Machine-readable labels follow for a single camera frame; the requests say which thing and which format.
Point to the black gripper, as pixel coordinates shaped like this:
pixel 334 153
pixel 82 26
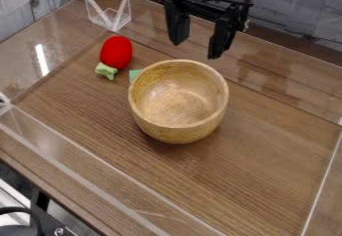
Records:
pixel 207 9

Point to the red plush strawberry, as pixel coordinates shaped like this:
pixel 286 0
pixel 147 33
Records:
pixel 115 56

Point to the wooden bowl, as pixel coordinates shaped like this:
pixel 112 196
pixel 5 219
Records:
pixel 178 98

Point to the clear acrylic tray walls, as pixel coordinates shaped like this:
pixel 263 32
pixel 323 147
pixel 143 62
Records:
pixel 262 177

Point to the black metal table frame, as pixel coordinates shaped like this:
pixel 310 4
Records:
pixel 57 222

